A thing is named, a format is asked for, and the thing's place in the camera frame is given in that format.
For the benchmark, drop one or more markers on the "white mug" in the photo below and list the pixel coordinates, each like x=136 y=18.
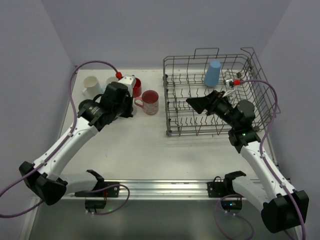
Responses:
x=91 y=87

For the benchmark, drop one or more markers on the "black left controller box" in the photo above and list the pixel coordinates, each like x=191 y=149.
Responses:
x=93 y=206

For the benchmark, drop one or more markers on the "black right controller box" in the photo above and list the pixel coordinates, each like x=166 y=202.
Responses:
x=232 y=206

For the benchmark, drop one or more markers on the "blue tall tumbler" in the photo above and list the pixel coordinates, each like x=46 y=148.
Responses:
x=212 y=75

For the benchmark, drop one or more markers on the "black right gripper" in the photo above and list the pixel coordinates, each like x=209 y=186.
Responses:
x=208 y=103

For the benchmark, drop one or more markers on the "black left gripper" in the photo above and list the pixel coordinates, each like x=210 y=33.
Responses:
x=127 y=104

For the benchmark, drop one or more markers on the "black controller box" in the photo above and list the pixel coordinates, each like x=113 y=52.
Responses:
x=93 y=206
x=232 y=206

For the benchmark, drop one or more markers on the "red mug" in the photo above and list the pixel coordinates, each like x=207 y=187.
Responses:
x=137 y=89

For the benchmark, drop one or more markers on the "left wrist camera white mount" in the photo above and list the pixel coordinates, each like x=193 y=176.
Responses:
x=128 y=80

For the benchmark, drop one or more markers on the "pink patterned mug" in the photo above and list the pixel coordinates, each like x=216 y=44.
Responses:
x=148 y=101

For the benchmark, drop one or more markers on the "grey wire dish rack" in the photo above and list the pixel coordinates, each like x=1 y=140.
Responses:
x=202 y=88

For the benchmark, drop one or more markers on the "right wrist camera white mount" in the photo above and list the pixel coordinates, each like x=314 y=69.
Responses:
x=231 y=85

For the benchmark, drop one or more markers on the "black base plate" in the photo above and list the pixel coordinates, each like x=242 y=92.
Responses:
x=103 y=189
x=218 y=187

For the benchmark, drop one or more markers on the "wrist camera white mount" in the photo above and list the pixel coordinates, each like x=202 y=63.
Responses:
x=231 y=85
x=128 y=80

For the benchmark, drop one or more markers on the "light blue mug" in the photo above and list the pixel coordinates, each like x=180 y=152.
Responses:
x=108 y=81

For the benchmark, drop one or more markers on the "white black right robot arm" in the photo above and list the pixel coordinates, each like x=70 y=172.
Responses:
x=281 y=206

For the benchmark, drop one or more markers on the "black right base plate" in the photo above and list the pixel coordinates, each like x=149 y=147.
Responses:
x=218 y=187

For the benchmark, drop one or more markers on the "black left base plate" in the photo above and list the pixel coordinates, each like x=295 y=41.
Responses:
x=103 y=189

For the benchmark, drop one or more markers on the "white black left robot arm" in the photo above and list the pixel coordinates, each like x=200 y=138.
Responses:
x=43 y=176

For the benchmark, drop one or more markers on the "aluminium mounting rail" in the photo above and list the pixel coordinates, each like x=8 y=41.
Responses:
x=155 y=189

